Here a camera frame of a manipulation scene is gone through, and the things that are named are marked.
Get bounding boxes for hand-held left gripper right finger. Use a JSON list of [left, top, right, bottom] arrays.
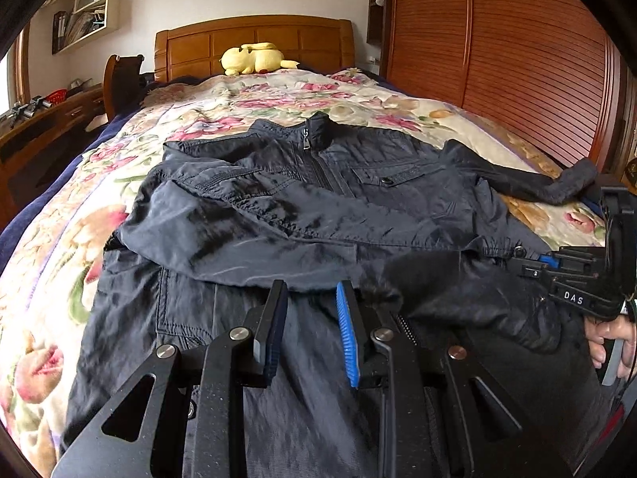
[[335, 280, 573, 478]]

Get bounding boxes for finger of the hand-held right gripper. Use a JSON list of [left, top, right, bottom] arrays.
[[518, 260, 629, 318], [537, 245, 609, 274]]

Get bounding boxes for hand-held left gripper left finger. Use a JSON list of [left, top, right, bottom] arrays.
[[50, 279, 290, 478]]

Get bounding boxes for dark grey pants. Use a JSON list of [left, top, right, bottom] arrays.
[[62, 246, 613, 478]]

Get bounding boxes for dark navy jacket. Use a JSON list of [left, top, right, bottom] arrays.
[[117, 111, 599, 354]]

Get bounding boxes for person's right hand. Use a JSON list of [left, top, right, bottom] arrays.
[[584, 315, 637, 385]]

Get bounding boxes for wooden slatted wardrobe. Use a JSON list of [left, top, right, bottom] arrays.
[[379, 0, 629, 176]]

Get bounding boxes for floral blanket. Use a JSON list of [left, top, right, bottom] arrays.
[[0, 66, 609, 466]]

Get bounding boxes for navy blue bedsheet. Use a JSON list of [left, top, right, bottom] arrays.
[[0, 110, 143, 276]]

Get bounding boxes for yellow plush toy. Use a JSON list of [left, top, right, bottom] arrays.
[[220, 42, 300, 77]]

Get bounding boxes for wooden chair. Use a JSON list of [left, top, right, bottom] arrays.
[[102, 53, 146, 121]]

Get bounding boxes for wooden bed headboard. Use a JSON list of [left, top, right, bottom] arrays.
[[153, 15, 357, 84]]

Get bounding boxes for dark wooden niche shelf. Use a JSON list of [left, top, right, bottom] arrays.
[[366, 0, 390, 47]]

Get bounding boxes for wooden desk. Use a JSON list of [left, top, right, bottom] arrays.
[[0, 84, 109, 232]]

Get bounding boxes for window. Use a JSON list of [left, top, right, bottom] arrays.
[[0, 27, 31, 119]]

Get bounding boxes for white wall shelf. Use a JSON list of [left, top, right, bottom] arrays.
[[50, 0, 126, 57]]

